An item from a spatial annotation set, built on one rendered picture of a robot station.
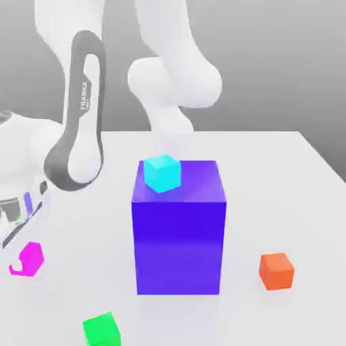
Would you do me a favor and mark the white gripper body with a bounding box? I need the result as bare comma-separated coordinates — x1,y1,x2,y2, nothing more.
0,199,51,261

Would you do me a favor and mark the small magenta cube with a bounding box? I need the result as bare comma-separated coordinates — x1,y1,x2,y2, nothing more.
8,241,45,278

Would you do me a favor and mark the small green cube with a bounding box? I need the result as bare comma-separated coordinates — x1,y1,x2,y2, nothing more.
82,311,122,346

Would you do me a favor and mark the small cyan cube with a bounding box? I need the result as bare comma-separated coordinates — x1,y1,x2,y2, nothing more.
143,153,181,195

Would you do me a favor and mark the small orange cube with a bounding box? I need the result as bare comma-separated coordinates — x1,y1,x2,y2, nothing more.
258,253,295,292

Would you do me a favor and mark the large purple box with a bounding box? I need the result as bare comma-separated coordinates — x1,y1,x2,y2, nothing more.
131,159,227,296

